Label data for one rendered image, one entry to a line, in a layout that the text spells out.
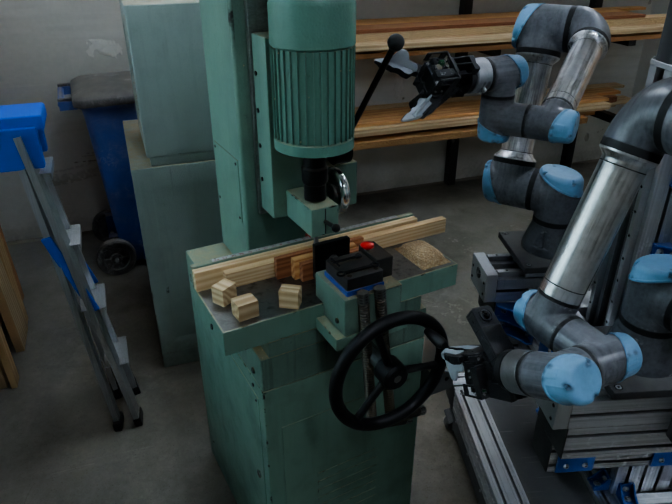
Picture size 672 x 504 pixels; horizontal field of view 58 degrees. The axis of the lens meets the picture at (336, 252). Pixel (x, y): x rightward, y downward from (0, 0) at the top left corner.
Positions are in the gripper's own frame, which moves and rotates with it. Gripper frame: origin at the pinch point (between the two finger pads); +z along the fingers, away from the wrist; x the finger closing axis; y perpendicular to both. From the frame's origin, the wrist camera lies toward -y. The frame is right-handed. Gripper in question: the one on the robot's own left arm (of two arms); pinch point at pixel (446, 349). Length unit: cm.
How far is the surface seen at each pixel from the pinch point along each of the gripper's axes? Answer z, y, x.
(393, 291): 8.8, -13.0, -4.6
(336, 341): 12.7, -5.2, -17.9
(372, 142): 199, -79, 104
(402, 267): 23.9, -16.6, 7.3
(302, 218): 26.9, -32.4, -14.5
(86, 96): 187, -113, -43
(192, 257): 69, -29, -33
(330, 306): 15.8, -12.3, -16.4
